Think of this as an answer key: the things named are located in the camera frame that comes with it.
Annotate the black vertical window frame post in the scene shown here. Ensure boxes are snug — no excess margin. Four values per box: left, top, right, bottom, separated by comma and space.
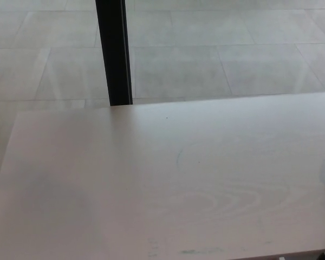
95, 0, 134, 107

